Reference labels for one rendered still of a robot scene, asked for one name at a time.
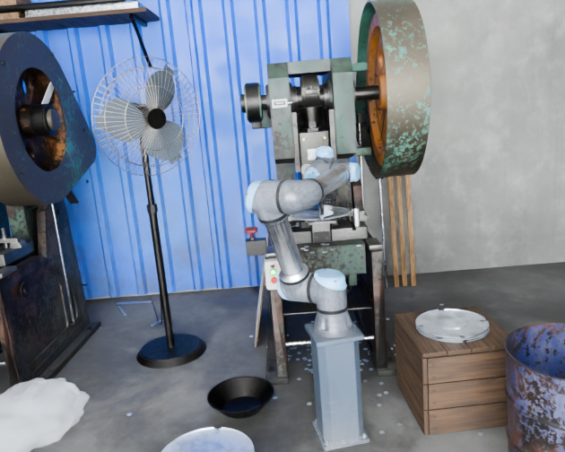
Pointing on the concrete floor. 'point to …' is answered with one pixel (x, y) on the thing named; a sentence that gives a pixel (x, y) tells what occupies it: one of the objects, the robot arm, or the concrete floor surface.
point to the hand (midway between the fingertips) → (320, 217)
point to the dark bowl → (240, 396)
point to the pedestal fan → (169, 348)
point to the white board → (260, 301)
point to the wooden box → (452, 378)
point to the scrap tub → (545, 387)
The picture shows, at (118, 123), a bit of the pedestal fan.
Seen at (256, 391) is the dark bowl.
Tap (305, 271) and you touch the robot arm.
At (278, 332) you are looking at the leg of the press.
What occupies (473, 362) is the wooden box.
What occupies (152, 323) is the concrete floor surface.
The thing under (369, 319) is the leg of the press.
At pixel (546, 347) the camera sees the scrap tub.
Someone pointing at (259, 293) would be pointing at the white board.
